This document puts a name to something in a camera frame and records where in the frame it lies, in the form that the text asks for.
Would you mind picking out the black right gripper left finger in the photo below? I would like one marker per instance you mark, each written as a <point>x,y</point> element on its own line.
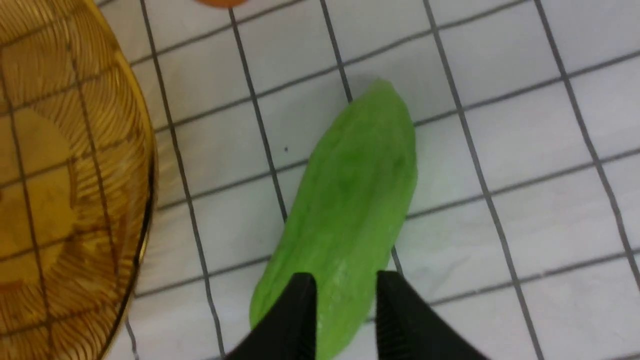
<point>288,330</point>

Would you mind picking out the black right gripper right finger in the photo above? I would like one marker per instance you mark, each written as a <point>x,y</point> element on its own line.
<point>406,327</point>

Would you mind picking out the green vegetable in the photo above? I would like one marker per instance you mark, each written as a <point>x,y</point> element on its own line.
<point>347,214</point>

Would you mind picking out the orange potato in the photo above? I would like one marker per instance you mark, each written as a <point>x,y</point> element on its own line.
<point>222,4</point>

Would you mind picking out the amber glass plate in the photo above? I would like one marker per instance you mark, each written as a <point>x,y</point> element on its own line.
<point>79,173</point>

